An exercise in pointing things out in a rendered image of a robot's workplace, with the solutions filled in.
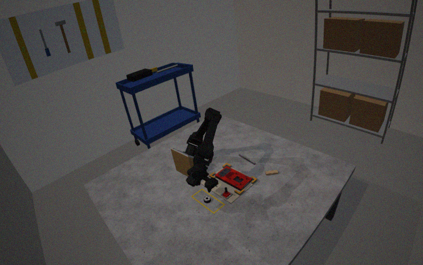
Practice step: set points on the black tyre with grey rim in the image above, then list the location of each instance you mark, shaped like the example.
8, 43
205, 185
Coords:
207, 199

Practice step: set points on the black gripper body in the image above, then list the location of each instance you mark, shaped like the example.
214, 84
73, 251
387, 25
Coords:
210, 182

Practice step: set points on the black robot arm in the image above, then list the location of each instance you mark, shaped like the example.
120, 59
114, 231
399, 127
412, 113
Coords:
205, 148

